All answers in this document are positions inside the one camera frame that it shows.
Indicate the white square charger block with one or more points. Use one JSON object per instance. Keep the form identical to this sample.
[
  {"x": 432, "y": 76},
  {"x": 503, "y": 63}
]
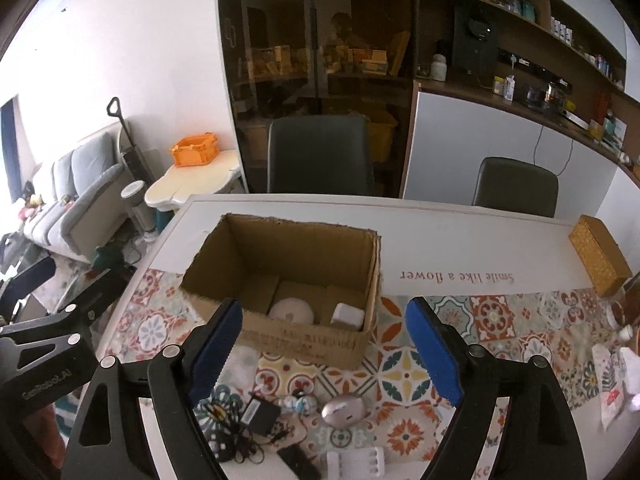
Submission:
[{"x": 346, "y": 316}]

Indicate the white and blue bottle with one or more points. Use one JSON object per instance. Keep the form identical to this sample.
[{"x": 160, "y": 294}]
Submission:
[{"x": 510, "y": 87}]

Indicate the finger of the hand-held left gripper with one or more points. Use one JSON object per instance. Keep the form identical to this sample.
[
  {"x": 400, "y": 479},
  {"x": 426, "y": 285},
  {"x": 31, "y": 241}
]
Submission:
[
  {"x": 97, "y": 292},
  {"x": 30, "y": 280}
]

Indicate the cream side table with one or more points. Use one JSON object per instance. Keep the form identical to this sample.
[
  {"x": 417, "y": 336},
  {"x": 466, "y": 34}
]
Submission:
[{"x": 195, "y": 182}]

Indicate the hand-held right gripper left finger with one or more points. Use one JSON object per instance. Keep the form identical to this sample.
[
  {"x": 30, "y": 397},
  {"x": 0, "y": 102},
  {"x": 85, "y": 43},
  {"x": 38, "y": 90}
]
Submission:
[{"x": 212, "y": 355}]

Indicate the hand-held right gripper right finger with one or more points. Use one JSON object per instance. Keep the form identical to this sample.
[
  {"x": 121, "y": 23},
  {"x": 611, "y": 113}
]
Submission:
[{"x": 432, "y": 355}]

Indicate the large dark grey chair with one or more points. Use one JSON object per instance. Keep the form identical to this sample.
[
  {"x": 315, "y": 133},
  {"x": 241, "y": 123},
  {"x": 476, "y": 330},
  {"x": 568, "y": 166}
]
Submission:
[{"x": 320, "y": 152}]

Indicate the dark glass cabinet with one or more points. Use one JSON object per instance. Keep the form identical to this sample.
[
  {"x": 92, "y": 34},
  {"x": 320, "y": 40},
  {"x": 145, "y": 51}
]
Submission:
[{"x": 320, "y": 60}]

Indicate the white lower cabinet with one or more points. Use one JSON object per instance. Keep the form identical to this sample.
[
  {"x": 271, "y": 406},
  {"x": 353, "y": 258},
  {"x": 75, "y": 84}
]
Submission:
[{"x": 475, "y": 130}]

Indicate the small dark grey chair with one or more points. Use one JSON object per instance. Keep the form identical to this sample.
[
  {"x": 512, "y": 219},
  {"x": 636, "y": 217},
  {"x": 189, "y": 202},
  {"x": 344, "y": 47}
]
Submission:
[{"x": 515, "y": 185}]

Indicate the grey sofa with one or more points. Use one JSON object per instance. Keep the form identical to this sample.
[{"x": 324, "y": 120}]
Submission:
[{"x": 75, "y": 190}]

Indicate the brown wall shelf unit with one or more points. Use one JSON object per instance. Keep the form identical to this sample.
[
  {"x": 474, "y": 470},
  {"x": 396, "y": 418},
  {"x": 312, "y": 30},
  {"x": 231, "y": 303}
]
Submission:
[{"x": 540, "y": 45}]

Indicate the teal jar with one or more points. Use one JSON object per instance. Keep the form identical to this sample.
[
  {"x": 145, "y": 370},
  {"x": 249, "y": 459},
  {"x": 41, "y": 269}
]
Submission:
[{"x": 528, "y": 7}]

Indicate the glass kettle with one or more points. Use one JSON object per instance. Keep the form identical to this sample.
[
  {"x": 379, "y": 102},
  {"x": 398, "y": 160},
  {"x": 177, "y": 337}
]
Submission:
[{"x": 552, "y": 94}]

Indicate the yellow storage bin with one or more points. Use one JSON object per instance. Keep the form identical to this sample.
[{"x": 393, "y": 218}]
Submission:
[{"x": 382, "y": 135}]

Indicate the white ceramic jar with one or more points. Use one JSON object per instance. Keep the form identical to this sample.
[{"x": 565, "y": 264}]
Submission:
[{"x": 440, "y": 67}]

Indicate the upright vacuum cleaner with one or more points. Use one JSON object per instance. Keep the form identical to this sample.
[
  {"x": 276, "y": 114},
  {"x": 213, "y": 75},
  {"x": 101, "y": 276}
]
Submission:
[{"x": 132, "y": 160}]

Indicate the tile-patterned tablecloth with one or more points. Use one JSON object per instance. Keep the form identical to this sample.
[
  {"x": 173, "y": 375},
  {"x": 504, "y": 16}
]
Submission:
[{"x": 410, "y": 375}]

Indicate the white round device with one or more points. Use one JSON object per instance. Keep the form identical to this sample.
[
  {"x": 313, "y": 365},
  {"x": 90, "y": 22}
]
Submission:
[{"x": 292, "y": 312}]

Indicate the white plastic bag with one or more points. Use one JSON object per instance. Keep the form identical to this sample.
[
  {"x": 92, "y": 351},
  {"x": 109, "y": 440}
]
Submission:
[{"x": 612, "y": 385}]

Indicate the white battery charger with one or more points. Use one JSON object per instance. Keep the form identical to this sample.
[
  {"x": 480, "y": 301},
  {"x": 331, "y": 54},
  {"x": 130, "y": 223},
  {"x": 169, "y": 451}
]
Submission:
[{"x": 355, "y": 464}]

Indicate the dark green bag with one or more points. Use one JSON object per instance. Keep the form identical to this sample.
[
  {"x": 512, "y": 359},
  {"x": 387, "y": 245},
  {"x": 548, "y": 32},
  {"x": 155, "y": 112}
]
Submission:
[{"x": 107, "y": 257}]

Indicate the black remote control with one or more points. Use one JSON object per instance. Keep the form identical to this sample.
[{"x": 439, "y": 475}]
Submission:
[{"x": 297, "y": 462}]

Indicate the white cylindrical fan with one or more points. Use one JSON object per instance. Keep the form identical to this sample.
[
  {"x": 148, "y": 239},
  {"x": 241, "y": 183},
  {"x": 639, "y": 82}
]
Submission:
[{"x": 137, "y": 207}]

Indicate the yellow woven box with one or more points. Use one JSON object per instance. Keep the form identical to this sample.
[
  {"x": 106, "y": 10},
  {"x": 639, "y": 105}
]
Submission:
[{"x": 597, "y": 255}]

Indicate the orange plastic crate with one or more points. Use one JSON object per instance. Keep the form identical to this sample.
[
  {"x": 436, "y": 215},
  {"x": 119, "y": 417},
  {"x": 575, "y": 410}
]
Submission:
[{"x": 195, "y": 150}]

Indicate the brown cardboard box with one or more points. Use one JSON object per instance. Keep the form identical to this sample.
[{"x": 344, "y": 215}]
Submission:
[{"x": 300, "y": 342}]

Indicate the black countertop appliance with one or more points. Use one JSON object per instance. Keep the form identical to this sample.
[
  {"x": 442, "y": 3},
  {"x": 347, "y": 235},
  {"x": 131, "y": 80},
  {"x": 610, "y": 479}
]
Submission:
[{"x": 475, "y": 40}]

